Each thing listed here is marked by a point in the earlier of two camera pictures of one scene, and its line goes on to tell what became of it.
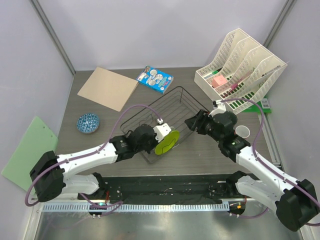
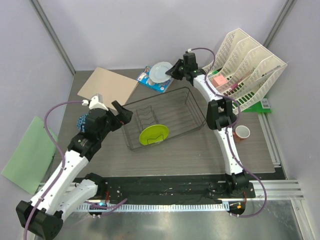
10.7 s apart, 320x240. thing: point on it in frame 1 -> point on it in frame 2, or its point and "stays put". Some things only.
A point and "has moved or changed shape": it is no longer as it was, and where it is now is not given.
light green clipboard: x=40 y=139 stays put
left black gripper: x=154 y=143 -> x=124 y=115
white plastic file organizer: x=239 y=71 stays put
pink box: x=218 y=80 stays put
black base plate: x=146 y=189 stays put
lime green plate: x=168 y=142 has moved or changed shape
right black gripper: x=198 y=121 -> x=172 y=71
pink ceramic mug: x=242 y=131 stays put
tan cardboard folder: x=109 y=88 stays put
